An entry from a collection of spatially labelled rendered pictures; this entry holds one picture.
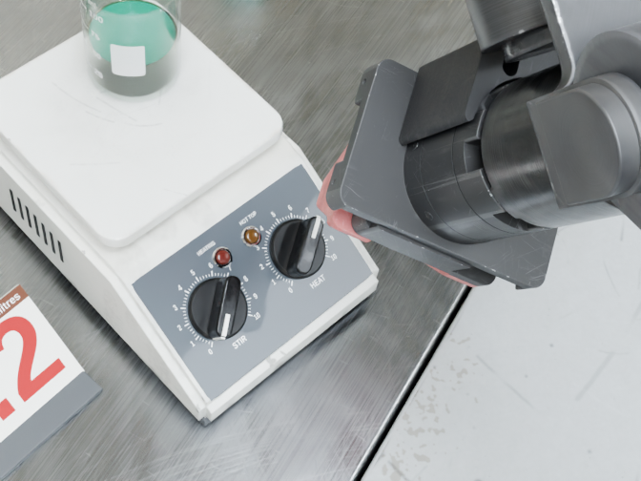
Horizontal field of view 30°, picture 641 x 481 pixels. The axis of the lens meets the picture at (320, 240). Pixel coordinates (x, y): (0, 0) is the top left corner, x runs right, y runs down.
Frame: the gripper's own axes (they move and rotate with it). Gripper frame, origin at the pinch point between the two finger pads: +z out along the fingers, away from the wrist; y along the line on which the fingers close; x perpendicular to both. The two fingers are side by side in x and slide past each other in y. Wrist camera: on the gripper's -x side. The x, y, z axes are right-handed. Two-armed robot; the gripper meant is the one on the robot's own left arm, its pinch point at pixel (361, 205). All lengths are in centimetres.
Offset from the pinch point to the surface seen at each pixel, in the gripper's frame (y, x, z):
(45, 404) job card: 8.5, 12.9, 12.5
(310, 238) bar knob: -0.2, 1.0, 5.5
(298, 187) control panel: 0.6, -1.9, 7.3
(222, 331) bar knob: 2.9, 7.2, 5.3
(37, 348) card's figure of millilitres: 9.9, 10.3, 12.2
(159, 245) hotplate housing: 6.8, 3.9, 7.5
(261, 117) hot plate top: 4.0, -4.4, 6.7
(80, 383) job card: 7.1, 11.3, 12.4
